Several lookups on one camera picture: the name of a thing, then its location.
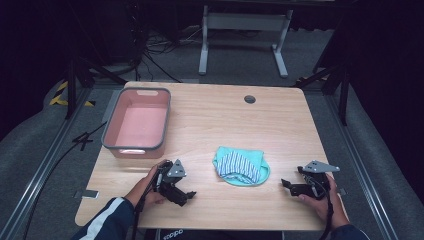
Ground black floor cable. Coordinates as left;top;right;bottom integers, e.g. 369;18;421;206
20;121;108;240

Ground person's right hand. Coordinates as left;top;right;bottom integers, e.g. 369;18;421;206
297;173;351;232

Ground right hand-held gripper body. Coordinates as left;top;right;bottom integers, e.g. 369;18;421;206
297;160;341;201

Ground hand-held gripper cable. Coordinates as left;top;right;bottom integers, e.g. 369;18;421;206
304;174;335;240
130;166;164;240

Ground person's black clothing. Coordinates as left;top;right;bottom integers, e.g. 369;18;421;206
143;228;285;240

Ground person's left hand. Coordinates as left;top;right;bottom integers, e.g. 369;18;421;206
124;159;168;208

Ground left hand-held gripper cable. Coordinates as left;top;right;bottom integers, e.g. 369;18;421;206
130;166;164;240

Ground teal striped cloth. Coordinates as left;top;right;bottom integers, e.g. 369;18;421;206
212;145;271;187

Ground bundle of black cables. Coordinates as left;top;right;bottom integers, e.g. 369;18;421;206
124;23;203;83

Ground white metal desk frame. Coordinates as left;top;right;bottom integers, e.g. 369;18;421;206
198;4;295;80

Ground pink basket with grey rim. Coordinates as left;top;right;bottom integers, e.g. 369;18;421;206
101;86;172;160

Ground grey metal table bracket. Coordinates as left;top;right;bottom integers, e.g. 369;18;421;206
73;188;100;200

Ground black metal stand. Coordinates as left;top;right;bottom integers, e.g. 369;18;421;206
63;54;128;121
292;61;352;127

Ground right hand-held gripper cable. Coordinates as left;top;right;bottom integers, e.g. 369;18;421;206
304;174;335;240

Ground grey metal floor rail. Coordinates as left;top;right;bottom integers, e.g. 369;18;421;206
323;94;400;240
0;88;125;240

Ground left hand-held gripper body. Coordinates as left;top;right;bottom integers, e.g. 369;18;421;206
153;158;189;207

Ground yellow black floor tape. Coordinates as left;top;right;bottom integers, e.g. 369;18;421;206
48;80;97;108

